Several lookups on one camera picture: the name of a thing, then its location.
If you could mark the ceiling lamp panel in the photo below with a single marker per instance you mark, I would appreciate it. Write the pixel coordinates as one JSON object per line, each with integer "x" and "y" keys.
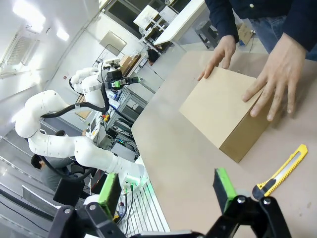
{"x": 62, "y": 34}
{"x": 28, "y": 10}

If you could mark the small white table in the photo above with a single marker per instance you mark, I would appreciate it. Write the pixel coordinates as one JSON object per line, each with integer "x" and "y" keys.
{"x": 178, "y": 24}

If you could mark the white shelf unit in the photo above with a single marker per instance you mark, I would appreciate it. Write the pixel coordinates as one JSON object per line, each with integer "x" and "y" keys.
{"x": 153, "y": 22}

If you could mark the seated man in grey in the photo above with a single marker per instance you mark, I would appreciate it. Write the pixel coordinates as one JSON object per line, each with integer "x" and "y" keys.
{"x": 49, "y": 173}

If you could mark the small cardboard box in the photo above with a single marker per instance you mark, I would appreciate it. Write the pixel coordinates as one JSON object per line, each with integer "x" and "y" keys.
{"x": 245, "y": 34}

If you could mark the brown cardboard box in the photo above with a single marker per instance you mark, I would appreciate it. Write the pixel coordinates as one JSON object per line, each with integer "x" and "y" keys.
{"x": 218, "y": 106}

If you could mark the equipment rack with electronics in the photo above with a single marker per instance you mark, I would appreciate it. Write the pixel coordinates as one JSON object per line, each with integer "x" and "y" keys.
{"x": 119, "y": 119}

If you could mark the person's right forearm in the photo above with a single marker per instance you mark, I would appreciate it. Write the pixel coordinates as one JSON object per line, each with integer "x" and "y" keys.
{"x": 223, "y": 17}

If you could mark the grey metal stool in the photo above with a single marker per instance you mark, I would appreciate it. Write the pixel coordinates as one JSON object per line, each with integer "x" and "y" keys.
{"x": 205, "y": 34}

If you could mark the person's dark-haired head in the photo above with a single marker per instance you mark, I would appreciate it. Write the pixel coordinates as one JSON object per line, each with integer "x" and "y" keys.
{"x": 60, "y": 134}

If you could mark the ceiling air vent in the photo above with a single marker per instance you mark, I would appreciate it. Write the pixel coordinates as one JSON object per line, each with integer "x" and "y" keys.
{"x": 21, "y": 49}

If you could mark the yellow utility knife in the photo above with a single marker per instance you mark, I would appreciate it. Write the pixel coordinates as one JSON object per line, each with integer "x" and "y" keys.
{"x": 284, "y": 171}

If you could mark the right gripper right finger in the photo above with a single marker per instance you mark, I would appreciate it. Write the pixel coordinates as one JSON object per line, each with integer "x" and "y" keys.
{"x": 225, "y": 188}

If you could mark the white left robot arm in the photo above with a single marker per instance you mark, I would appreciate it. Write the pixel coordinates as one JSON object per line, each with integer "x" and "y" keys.
{"x": 59, "y": 146}

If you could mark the person with black hair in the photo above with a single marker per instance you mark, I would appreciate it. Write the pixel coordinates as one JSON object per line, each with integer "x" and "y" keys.
{"x": 153, "y": 55}

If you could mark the person's right hand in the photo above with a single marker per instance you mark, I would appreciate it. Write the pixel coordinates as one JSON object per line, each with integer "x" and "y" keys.
{"x": 223, "y": 52}

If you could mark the yellow red emergency button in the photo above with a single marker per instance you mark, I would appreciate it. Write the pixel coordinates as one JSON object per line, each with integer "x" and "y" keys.
{"x": 106, "y": 117}

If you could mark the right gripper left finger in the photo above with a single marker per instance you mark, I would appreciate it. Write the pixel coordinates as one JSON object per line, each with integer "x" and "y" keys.
{"x": 109, "y": 191}

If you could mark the brown cardboard sheets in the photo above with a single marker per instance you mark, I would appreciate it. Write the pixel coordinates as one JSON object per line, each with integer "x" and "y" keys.
{"x": 128, "y": 64}

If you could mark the black box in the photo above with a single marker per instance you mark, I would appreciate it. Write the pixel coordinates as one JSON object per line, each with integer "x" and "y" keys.
{"x": 68, "y": 191}

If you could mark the person's left hand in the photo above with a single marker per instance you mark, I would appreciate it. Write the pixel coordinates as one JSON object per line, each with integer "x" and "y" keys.
{"x": 284, "y": 69}

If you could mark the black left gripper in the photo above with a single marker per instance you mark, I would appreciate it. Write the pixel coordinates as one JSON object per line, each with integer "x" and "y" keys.
{"x": 114, "y": 81}

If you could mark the grey wall panel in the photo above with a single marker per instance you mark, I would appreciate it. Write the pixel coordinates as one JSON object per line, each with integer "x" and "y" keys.
{"x": 112, "y": 42}

